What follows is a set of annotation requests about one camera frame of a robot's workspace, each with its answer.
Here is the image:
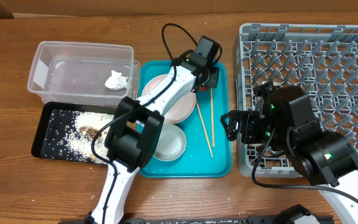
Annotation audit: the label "white napkin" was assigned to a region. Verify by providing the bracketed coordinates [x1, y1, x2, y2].
[104, 70, 128, 90]

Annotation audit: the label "rice and food leftovers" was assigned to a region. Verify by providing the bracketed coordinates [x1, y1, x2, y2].
[40, 110, 114, 164]

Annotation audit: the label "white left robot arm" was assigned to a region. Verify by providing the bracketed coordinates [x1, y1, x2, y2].
[84, 50, 220, 224]

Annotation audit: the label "grey dishwasher rack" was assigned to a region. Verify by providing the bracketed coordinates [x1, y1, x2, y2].
[232, 22, 358, 179]

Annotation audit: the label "left wooden chopstick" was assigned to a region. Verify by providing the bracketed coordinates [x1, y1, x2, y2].
[196, 99, 214, 158]

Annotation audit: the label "pink large plate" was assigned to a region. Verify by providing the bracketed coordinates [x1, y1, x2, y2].
[140, 73, 197, 125]

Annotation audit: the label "black waste tray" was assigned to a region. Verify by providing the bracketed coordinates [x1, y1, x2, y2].
[31, 102, 115, 159]

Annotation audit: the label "clear plastic bin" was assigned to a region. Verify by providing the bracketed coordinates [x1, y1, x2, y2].
[27, 41, 140, 108]

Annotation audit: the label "grey bowl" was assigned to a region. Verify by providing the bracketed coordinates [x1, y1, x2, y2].
[154, 124, 186, 162]

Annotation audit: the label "teal plastic tray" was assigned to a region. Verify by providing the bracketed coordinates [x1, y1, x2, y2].
[140, 62, 232, 178]

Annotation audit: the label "red snack wrapper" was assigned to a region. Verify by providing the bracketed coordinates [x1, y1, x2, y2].
[198, 86, 209, 92]

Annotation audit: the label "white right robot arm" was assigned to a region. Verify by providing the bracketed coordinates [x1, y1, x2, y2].
[220, 82, 358, 223]

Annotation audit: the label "right wooden chopstick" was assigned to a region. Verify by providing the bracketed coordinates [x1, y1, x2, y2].
[209, 88, 215, 147]

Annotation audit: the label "wooden chopstick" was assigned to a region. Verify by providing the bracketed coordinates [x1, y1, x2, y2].
[209, 88, 215, 147]
[196, 99, 214, 158]

